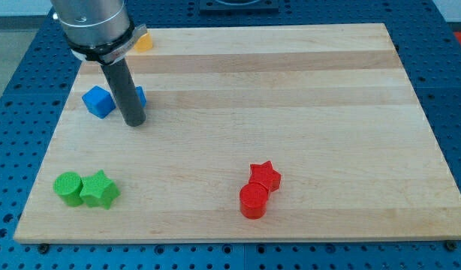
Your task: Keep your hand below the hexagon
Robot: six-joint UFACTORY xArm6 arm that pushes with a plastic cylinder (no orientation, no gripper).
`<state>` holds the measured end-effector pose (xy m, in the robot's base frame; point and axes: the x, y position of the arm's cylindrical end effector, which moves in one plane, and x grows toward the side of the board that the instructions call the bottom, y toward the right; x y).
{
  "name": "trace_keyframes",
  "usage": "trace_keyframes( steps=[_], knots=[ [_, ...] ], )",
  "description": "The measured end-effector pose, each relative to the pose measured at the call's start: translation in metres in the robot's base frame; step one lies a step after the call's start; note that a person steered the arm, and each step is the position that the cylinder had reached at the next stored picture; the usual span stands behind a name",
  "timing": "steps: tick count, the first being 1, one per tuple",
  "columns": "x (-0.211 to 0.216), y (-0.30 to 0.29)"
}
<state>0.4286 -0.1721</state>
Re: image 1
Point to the green star block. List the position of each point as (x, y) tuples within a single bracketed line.
[(99, 190)]

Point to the red star block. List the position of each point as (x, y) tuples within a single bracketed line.
[(265, 175)]

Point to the blue block behind rod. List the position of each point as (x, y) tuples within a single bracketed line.
[(142, 95)]

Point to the blue cube block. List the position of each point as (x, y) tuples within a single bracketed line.
[(98, 102)]

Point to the red cylinder block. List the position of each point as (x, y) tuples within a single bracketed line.
[(253, 200)]

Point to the green cylinder block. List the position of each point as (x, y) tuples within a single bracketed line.
[(67, 187)]

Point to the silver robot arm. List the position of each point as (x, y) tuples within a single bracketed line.
[(98, 30)]

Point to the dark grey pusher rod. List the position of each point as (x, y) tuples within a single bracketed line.
[(124, 91)]

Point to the yellow block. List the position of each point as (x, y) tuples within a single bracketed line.
[(144, 43)]

